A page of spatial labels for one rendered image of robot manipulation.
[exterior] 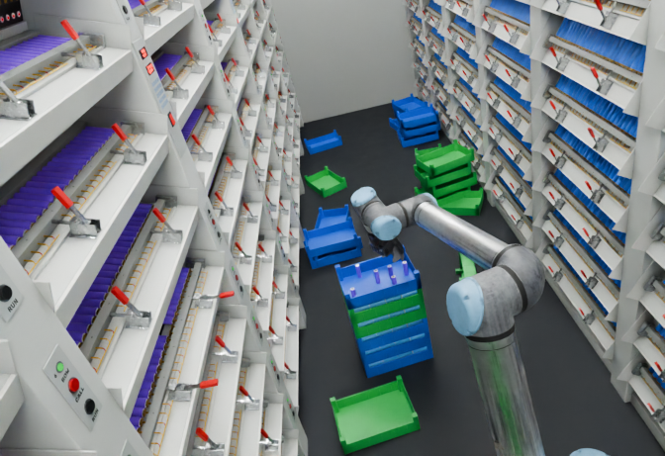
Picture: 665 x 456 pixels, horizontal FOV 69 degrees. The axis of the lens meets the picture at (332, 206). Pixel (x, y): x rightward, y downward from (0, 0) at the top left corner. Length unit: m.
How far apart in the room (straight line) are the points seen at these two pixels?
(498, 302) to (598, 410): 1.06
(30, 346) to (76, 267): 0.15
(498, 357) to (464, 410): 0.92
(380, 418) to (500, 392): 0.93
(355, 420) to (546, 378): 0.77
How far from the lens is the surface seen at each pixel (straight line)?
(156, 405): 1.04
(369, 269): 2.07
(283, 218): 2.68
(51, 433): 0.73
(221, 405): 1.30
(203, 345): 1.16
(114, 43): 1.18
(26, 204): 0.93
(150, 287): 1.03
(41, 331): 0.70
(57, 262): 0.81
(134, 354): 0.91
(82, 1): 1.18
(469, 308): 1.10
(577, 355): 2.26
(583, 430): 2.06
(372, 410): 2.11
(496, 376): 1.20
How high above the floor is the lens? 1.69
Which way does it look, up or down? 30 degrees down
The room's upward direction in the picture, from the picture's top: 15 degrees counter-clockwise
